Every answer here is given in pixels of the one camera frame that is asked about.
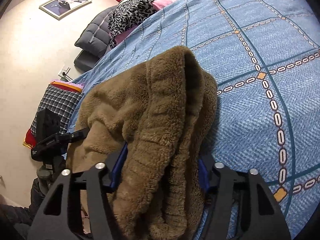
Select brown fleece pants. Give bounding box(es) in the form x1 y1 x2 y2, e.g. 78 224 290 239
67 46 217 239

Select checkered pillow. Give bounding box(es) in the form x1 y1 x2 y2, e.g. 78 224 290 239
37 80 84 134

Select grey padded headboard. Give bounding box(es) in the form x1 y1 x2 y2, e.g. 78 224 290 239
74 5 117 72

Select framed wedding photo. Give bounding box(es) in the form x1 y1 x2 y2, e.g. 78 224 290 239
39 0 92 20

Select leopard print cloth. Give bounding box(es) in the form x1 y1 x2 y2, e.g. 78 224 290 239
107 0 166 49

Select blue patterned quilt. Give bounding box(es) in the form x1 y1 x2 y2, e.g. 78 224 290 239
75 0 319 237

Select pink blanket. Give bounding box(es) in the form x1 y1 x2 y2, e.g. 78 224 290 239
113 0 196 45

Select wall power socket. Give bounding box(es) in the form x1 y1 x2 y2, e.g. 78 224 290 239
58 66 71 79

